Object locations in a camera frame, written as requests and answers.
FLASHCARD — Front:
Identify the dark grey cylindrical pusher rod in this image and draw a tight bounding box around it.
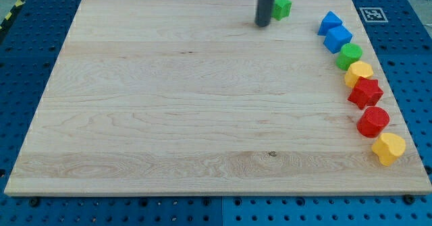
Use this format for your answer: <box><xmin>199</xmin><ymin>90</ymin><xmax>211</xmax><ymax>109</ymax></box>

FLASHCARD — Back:
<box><xmin>254</xmin><ymin>0</ymin><xmax>275</xmax><ymax>28</ymax></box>

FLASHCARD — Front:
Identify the green star block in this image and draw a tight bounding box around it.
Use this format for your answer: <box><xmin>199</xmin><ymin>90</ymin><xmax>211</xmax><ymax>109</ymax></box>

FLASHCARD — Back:
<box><xmin>271</xmin><ymin>0</ymin><xmax>292</xmax><ymax>21</ymax></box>

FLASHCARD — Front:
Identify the red star block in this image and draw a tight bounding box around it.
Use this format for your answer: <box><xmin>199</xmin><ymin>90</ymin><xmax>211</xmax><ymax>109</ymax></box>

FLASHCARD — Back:
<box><xmin>348</xmin><ymin>77</ymin><xmax>383</xmax><ymax>110</ymax></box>

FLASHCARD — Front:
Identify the blue triangle block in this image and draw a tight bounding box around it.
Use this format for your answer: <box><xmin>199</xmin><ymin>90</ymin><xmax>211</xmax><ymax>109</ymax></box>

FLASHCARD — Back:
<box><xmin>317</xmin><ymin>11</ymin><xmax>343</xmax><ymax>36</ymax></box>

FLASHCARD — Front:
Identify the blue cube block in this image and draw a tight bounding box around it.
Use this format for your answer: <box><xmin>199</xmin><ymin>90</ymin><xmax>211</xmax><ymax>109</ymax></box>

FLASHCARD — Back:
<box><xmin>323</xmin><ymin>26</ymin><xmax>353</xmax><ymax>54</ymax></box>

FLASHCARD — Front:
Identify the green cylinder block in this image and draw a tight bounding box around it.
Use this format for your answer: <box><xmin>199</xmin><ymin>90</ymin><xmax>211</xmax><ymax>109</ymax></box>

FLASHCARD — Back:
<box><xmin>336</xmin><ymin>43</ymin><xmax>363</xmax><ymax>71</ymax></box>

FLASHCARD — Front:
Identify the white fiducial marker tag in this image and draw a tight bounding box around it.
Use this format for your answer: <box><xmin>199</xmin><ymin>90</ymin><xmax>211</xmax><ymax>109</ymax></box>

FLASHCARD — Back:
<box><xmin>360</xmin><ymin>7</ymin><xmax>388</xmax><ymax>23</ymax></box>

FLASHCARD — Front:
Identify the yellow hexagon block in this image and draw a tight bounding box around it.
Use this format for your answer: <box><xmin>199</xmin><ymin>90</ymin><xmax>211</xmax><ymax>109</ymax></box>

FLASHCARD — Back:
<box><xmin>344</xmin><ymin>61</ymin><xmax>374</xmax><ymax>88</ymax></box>

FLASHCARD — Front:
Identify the wooden board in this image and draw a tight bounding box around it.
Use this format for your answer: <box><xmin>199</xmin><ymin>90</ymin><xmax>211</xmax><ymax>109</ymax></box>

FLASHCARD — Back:
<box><xmin>5</xmin><ymin>0</ymin><xmax>431</xmax><ymax>197</ymax></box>

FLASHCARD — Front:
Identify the red cylinder block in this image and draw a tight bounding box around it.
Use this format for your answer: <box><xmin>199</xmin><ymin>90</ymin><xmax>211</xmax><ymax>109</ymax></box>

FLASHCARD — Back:
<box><xmin>356</xmin><ymin>107</ymin><xmax>390</xmax><ymax>138</ymax></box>

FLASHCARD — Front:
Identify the yellow heart block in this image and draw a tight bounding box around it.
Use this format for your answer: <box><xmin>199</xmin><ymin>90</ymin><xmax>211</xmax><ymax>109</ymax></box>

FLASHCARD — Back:
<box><xmin>371</xmin><ymin>133</ymin><xmax>406</xmax><ymax>167</ymax></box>

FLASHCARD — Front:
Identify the black yellow hazard tape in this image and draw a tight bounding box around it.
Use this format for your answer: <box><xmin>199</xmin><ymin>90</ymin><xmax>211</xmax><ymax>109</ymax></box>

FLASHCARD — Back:
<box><xmin>1</xmin><ymin>0</ymin><xmax>26</xmax><ymax>32</ymax></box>

